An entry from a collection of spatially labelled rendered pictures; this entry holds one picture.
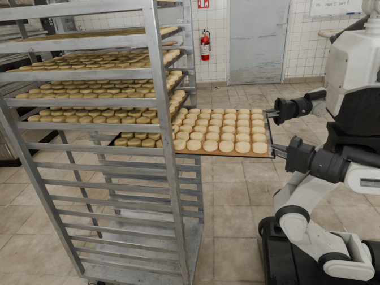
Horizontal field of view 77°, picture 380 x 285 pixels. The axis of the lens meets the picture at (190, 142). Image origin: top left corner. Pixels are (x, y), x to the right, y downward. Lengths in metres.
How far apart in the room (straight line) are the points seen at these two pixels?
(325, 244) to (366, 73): 0.81
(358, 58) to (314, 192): 0.54
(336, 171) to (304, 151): 0.10
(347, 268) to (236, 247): 0.65
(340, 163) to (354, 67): 0.28
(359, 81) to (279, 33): 4.13
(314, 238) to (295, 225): 0.17
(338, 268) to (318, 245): 0.13
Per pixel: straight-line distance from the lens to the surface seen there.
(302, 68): 5.13
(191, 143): 0.84
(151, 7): 0.67
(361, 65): 0.84
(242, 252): 1.72
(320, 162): 0.77
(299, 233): 1.20
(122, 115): 0.94
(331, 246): 1.37
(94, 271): 1.60
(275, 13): 4.88
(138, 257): 1.33
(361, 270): 1.43
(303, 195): 1.12
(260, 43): 4.87
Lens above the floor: 1.39
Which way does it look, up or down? 29 degrees down
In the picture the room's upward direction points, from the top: 5 degrees counter-clockwise
